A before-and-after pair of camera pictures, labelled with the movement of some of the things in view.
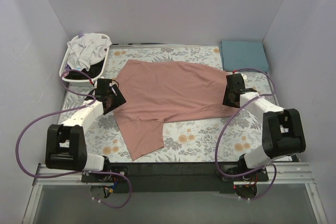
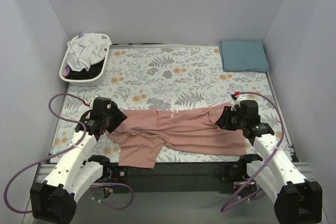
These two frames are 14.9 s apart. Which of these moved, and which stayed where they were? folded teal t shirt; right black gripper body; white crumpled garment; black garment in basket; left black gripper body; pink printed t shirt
Moved: left black gripper body; pink printed t shirt; right black gripper body
Stayed: folded teal t shirt; white crumpled garment; black garment in basket
